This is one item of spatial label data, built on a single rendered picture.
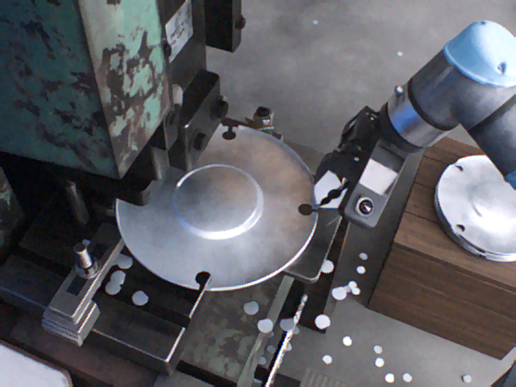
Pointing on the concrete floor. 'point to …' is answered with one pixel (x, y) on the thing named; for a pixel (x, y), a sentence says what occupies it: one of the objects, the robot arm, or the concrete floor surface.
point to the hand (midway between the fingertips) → (319, 204)
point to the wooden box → (444, 271)
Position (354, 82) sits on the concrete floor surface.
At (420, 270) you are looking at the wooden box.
